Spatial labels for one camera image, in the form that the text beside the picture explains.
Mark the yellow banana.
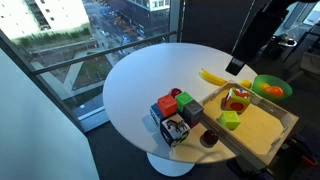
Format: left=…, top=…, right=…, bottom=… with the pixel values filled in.
left=199, top=69, right=226, bottom=86

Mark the wooden crate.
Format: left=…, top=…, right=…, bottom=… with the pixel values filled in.
left=200, top=82, right=298, bottom=168

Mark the white round table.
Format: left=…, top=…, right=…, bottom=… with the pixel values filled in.
left=103, top=43, right=256, bottom=177

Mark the red apple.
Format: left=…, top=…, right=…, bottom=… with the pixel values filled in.
left=169, top=88, right=181, bottom=98

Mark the orange block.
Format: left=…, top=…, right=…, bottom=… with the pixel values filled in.
left=158, top=95, right=177, bottom=117

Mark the blue block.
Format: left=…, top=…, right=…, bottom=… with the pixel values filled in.
left=150, top=103, right=164, bottom=126

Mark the zebra picture cube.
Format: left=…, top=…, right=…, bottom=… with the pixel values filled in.
left=160, top=114, right=190, bottom=147

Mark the dark red plum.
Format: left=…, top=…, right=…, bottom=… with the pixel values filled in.
left=203, top=130, right=218, bottom=145

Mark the lime green block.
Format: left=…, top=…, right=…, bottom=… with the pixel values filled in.
left=218, top=111, right=241, bottom=130

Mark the colourful soft picture cube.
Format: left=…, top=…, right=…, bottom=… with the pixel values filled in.
left=224, top=87, right=251, bottom=114

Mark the yellow lemon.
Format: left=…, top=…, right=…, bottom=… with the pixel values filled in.
left=239, top=80, right=252, bottom=89

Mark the yellow fruit in bowl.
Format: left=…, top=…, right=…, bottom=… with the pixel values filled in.
left=259, top=83, right=270, bottom=90

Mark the window railing bar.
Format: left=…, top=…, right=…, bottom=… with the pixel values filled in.
left=32, top=31, right=177, bottom=75

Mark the green bowl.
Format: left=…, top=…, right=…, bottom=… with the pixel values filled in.
left=252, top=75, right=292, bottom=102

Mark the orange fruit in bowl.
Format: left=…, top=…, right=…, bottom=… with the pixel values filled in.
left=265, top=86, right=284, bottom=97

